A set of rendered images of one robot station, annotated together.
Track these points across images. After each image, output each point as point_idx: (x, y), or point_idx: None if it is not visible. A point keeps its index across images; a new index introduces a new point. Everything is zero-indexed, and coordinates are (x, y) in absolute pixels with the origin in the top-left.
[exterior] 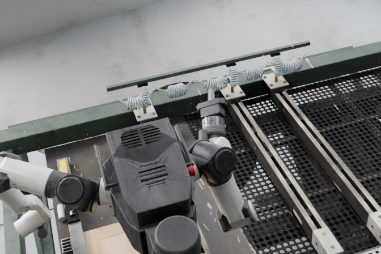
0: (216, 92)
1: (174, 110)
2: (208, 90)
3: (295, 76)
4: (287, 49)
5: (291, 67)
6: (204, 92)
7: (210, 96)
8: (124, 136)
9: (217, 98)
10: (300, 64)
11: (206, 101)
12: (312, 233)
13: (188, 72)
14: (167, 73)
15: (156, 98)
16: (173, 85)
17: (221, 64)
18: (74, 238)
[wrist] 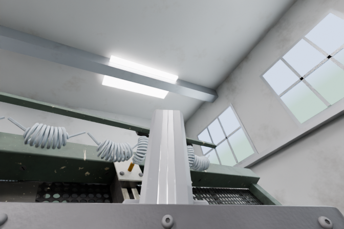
0: (107, 163)
1: (28, 170)
2: (160, 114)
3: (190, 175)
4: (198, 143)
5: (201, 164)
6: (91, 158)
7: (169, 158)
8: None
9: (314, 215)
10: (209, 164)
11: (122, 212)
12: None
13: (83, 118)
14: (48, 104)
15: (8, 140)
16: (46, 126)
17: (132, 128)
18: None
